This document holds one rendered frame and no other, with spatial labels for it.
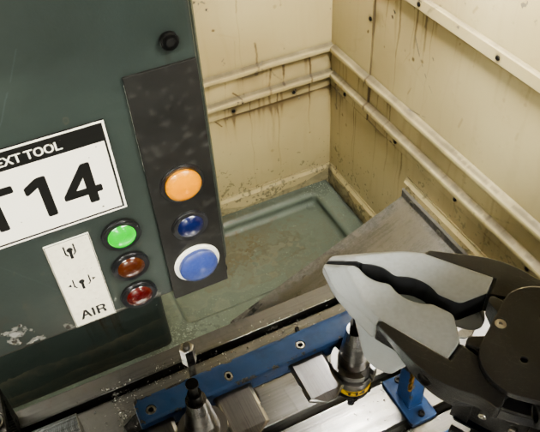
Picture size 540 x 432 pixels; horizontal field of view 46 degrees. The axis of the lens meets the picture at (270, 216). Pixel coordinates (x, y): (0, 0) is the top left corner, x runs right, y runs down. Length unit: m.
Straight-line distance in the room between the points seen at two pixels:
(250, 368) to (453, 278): 0.55
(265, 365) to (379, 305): 0.55
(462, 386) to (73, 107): 0.26
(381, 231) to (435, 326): 1.29
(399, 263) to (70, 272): 0.22
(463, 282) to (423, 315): 0.03
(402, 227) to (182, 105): 1.26
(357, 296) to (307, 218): 1.63
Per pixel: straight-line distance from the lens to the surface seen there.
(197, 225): 0.46
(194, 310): 1.78
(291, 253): 1.88
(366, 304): 0.35
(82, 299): 0.48
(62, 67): 0.37
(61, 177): 0.41
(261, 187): 1.96
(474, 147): 1.38
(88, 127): 0.39
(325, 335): 0.91
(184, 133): 0.41
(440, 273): 0.37
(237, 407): 0.87
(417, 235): 1.60
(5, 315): 0.48
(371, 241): 1.63
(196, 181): 0.43
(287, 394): 1.24
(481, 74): 1.30
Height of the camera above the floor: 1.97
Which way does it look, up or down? 44 degrees down
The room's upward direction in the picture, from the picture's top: 4 degrees counter-clockwise
